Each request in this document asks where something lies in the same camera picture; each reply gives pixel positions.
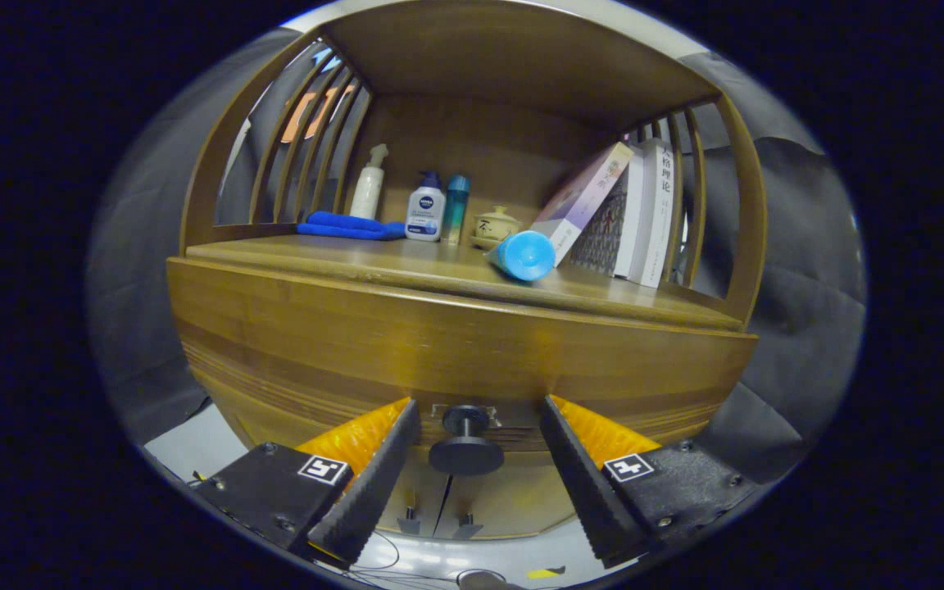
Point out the yellow floor tape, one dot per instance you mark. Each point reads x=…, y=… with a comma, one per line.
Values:
x=546, y=572

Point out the blue cosmetic tube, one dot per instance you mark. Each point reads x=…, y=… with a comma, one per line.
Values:
x=525, y=254

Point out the thick white book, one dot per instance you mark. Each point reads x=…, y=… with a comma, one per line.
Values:
x=652, y=213

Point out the purple and white book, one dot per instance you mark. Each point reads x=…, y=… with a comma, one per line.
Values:
x=587, y=197

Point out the wooden countertop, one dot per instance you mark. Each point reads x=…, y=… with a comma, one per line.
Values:
x=406, y=258

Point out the white pump bottle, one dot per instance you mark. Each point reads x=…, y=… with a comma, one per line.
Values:
x=368, y=192

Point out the blue folded cloth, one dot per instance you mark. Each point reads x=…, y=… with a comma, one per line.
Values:
x=349, y=226

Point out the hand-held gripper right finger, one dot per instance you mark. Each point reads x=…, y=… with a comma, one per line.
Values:
x=587, y=483

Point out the teal slim bottle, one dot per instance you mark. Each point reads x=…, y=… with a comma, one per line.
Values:
x=455, y=209

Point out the wooden cabinet door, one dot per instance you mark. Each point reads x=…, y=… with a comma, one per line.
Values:
x=513, y=504
x=421, y=500

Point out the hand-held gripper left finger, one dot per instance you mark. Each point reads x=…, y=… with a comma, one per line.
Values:
x=374, y=492

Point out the wooden cabinet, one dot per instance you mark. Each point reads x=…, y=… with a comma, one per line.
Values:
x=521, y=57

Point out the white bottle with blue cap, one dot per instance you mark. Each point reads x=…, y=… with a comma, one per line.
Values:
x=425, y=213

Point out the beige lidded tea cup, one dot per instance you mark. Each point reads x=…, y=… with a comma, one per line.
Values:
x=495, y=227

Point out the black drawer knob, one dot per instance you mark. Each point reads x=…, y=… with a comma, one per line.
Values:
x=465, y=451

